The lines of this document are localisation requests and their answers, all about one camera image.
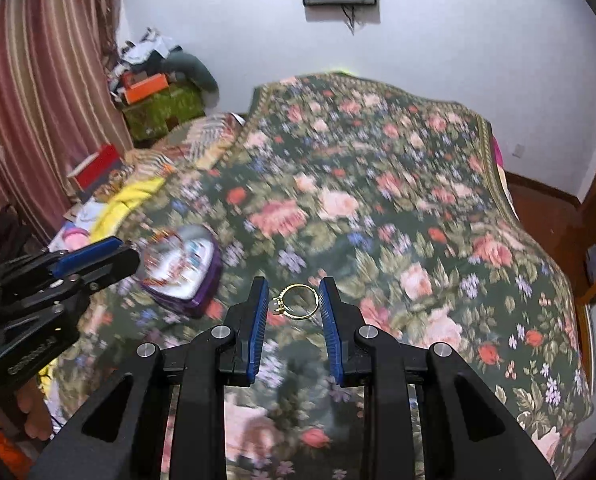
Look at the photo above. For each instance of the red white box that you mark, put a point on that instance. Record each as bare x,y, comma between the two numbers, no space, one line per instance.
94,167

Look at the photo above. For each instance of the heart shaped purple tin box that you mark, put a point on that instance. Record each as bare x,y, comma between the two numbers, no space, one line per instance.
181,268

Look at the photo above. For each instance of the striped patterned quilt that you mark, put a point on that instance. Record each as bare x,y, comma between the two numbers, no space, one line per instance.
200,141

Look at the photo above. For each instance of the yellow blanket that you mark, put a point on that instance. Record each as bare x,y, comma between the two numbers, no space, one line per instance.
121,205

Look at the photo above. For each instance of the floral green bed cover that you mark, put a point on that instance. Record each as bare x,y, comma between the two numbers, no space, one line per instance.
395,197

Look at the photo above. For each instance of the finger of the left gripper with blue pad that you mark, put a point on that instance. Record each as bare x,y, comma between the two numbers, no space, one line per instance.
75,262

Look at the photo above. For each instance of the person left hand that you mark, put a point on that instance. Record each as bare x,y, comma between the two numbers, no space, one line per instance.
30,400

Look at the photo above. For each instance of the pink slipper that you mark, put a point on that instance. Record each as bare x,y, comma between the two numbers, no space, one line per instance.
75,238

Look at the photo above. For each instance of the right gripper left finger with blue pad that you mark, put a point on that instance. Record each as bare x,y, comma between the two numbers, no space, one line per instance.
159,400

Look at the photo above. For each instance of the orange box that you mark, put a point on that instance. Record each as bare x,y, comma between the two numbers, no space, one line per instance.
141,90

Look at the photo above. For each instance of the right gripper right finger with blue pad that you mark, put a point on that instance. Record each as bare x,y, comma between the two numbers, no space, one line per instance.
467,432

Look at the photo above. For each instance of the striped red curtain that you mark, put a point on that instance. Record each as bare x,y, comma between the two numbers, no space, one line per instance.
55,104

